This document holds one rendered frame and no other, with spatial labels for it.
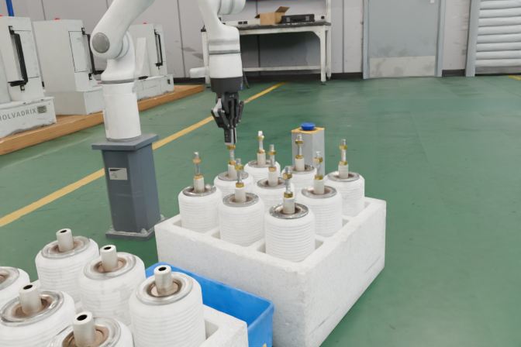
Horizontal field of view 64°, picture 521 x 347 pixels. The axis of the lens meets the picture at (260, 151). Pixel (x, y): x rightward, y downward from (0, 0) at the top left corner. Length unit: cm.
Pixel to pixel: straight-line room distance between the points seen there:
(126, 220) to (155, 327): 80
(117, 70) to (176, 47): 544
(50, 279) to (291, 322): 41
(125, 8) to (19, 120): 195
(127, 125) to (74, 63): 232
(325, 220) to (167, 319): 42
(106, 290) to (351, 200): 56
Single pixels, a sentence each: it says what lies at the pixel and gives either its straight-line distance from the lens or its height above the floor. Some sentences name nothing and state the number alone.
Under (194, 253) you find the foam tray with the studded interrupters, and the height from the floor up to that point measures 14.
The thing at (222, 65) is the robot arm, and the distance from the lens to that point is 95.
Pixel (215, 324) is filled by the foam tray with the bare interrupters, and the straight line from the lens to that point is 66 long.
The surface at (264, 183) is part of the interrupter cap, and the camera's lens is 96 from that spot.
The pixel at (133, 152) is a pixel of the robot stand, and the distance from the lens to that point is 128.
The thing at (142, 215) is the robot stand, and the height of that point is 7.
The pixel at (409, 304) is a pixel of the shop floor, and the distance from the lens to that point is 102.
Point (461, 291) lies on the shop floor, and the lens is 109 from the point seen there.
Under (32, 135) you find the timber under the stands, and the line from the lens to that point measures 304.
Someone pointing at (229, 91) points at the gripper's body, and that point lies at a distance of 95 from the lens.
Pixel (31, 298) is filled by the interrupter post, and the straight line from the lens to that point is 63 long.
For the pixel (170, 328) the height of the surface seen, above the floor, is 22.
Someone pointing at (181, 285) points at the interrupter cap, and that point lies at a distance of 61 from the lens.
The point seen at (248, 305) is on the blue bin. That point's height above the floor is 10.
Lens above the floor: 57
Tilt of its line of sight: 15 degrees down
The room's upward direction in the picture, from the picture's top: 3 degrees counter-clockwise
